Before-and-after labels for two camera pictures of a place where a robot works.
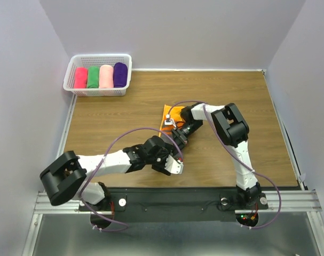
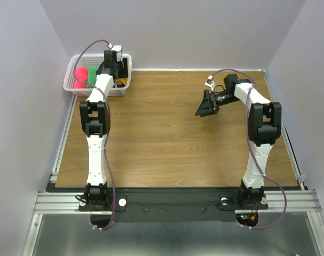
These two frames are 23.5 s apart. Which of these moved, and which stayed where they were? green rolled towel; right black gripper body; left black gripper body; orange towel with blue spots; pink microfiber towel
Moved: left black gripper body; right black gripper body; orange towel with blue spots
Stayed: pink microfiber towel; green rolled towel
